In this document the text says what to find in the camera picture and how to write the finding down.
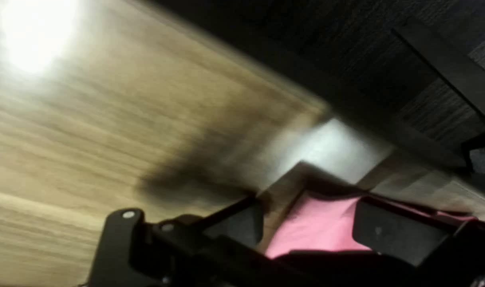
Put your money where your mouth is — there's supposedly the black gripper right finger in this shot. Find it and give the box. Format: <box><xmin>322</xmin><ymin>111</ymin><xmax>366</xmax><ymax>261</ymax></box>
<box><xmin>350</xmin><ymin>197</ymin><xmax>459</xmax><ymax>269</ymax></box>

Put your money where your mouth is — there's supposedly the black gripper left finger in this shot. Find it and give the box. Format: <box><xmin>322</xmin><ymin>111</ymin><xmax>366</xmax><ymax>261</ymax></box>
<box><xmin>200</xmin><ymin>195</ymin><xmax>266</xmax><ymax>253</ymax></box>

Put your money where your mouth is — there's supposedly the pink shirt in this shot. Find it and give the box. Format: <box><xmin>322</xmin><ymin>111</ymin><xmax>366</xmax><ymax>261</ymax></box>
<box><xmin>263</xmin><ymin>191</ymin><xmax>480</xmax><ymax>262</ymax></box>

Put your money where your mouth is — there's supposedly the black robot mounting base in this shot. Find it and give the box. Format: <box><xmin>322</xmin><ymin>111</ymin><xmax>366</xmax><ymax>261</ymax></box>
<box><xmin>390</xmin><ymin>22</ymin><xmax>485</xmax><ymax>181</ymax></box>

